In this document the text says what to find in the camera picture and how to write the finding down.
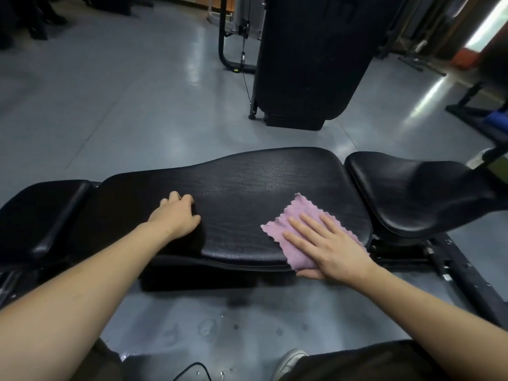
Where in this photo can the person's left hand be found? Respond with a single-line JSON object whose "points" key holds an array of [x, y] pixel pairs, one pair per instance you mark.
{"points": [[176, 218]]}

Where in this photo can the person's right hand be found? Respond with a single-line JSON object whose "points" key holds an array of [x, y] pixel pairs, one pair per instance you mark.
{"points": [[337, 253]]}

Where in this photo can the pink cleaning cloth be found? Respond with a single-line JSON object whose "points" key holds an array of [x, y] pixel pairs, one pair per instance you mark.
{"points": [[293, 218]]}

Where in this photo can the black padded gym bench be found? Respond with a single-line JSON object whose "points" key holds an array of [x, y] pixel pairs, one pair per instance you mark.
{"points": [[258, 182]]}

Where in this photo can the person's right forearm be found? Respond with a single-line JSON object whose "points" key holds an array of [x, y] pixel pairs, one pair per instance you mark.
{"points": [[444, 313]]}

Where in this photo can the person's left forearm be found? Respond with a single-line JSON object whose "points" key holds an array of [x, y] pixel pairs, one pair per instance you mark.
{"points": [[67, 301]]}

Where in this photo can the person's black trousers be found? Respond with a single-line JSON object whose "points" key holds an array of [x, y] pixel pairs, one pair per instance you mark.
{"points": [[365, 363]]}

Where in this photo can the white shoe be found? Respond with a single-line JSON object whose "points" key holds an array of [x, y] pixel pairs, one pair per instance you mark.
{"points": [[287, 363]]}

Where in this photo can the blue foam roller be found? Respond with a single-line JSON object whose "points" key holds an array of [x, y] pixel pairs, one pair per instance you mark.
{"points": [[496, 122]]}

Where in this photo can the grey weight stack machine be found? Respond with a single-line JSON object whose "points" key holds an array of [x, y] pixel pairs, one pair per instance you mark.
{"points": [[254, 15]]}

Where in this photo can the black gym equipment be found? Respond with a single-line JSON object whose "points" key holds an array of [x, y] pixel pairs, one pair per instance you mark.
{"points": [[39, 11]]}

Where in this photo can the red lit vending machine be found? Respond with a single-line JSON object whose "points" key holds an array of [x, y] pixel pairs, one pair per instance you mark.
{"points": [[484, 31]]}

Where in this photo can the black curved machine frame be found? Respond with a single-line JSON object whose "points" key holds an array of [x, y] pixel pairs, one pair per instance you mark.
{"points": [[222, 55]]}

